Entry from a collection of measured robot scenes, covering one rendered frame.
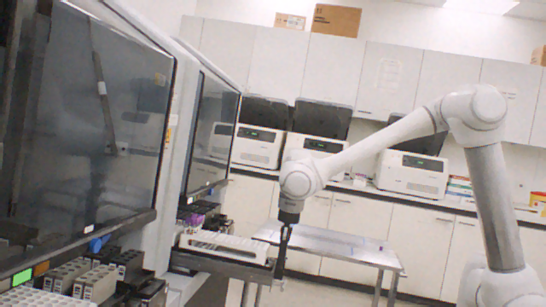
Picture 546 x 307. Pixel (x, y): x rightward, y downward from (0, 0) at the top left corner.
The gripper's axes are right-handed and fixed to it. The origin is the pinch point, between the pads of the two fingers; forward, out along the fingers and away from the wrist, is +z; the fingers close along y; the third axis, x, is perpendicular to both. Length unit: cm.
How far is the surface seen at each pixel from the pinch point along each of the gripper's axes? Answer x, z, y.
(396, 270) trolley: 42.9, -0.6, -24.6
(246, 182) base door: -54, 3, -229
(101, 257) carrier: -41, -8, 45
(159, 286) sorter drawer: -27.5, -1.4, 39.0
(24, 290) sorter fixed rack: -46, -6, 67
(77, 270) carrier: -41, -8, 56
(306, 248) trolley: 7.7, -1.9, -26.0
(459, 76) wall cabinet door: 114, -120, -258
